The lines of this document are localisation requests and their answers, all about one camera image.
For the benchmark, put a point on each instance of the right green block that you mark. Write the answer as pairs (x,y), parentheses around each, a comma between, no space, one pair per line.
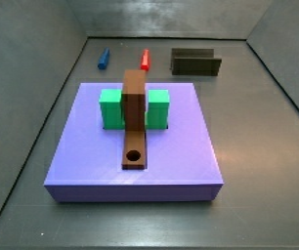
(158,110)

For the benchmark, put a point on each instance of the left green block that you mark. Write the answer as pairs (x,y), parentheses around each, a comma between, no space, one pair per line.
(111,109)

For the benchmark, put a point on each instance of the brown L-shaped bracket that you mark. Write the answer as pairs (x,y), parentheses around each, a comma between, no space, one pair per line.
(134,100)

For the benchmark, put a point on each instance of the red peg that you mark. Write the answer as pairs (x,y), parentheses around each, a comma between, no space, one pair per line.
(146,60)

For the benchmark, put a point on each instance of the purple base block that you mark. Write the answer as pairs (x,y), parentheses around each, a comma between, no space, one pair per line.
(86,172)

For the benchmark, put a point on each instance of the green block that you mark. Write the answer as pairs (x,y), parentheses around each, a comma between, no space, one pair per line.
(111,109)
(158,110)

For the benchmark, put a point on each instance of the black angle fixture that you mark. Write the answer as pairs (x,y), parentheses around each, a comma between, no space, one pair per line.
(194,62)

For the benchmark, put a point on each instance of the blue peg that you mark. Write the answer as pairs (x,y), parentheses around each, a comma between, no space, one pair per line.
(103,59)

